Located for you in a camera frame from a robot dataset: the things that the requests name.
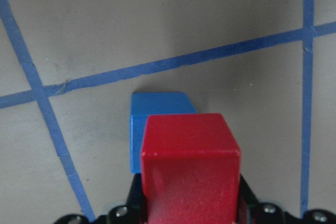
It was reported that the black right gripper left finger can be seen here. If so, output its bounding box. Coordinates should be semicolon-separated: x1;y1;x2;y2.
54;174;148;224

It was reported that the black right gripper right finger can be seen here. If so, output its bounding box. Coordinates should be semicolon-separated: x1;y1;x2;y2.
236;176;335;224

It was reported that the red wooden block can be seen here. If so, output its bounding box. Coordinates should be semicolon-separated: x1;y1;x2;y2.
141;113;241;223

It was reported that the blue wooden block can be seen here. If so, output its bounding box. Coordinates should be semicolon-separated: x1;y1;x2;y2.
129;92;197;174

